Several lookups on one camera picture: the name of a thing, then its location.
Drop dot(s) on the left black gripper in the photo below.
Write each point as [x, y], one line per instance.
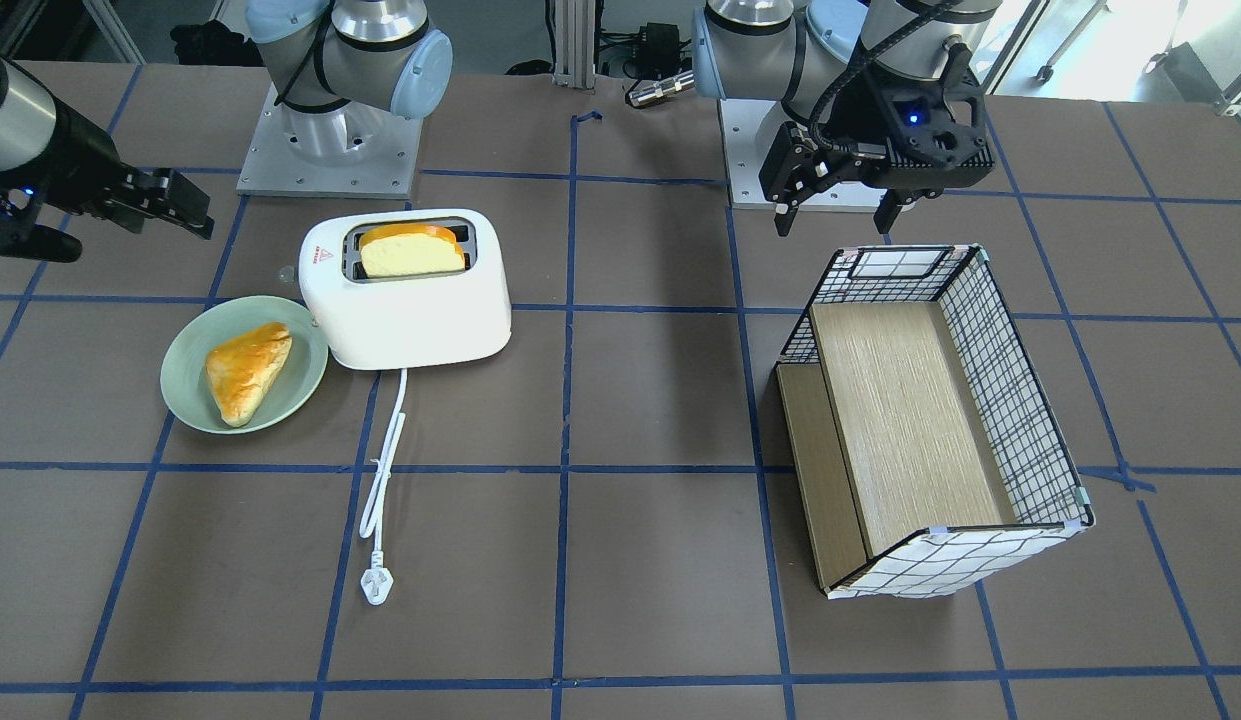
[872, 116]

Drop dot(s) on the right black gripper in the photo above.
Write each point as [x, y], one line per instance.
[78, 150]

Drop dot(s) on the white two-slot toaster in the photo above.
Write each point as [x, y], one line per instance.
[394, 320]

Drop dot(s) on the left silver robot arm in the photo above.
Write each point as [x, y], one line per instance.
[801, 57]

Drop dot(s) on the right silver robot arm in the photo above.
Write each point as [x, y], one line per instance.
[322, 55]

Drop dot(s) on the green round plate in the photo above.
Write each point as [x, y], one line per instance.
[182, 379]

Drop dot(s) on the triangular golden bread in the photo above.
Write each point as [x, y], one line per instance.
[241, 371]

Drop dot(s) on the toast bread slice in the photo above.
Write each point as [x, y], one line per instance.
[399, 250]

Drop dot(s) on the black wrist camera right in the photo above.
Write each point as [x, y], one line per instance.
[21, 236]

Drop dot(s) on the wire shelf rack with wood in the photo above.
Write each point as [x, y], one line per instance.
[927, 453]

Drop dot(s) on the aluminium frame post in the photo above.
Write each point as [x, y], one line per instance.
[574, 27]

